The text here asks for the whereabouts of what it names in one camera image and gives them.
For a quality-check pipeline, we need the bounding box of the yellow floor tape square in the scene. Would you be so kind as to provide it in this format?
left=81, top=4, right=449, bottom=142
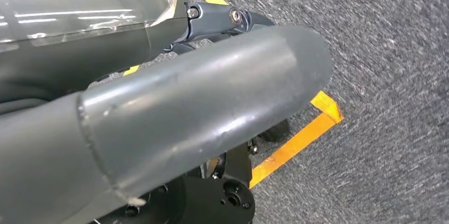
left=122, top=0, right=345, bottom=190

